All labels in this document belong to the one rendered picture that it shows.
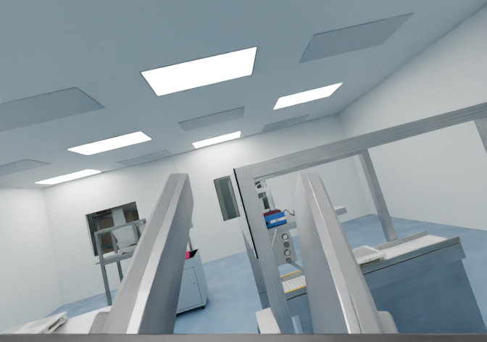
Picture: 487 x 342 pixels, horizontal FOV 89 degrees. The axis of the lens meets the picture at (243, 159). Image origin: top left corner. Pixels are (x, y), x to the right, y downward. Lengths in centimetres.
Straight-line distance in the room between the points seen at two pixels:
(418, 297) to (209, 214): 526
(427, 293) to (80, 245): 708
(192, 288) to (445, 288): 307
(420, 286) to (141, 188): 614
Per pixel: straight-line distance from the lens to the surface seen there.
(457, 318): 242
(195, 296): 422
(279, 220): 168
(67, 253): 787
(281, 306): 104
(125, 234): 512
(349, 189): 741
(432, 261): 218
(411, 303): 220
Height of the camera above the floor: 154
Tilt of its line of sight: 7 degrees up
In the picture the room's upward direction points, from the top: 15 degrees counter-clockwise
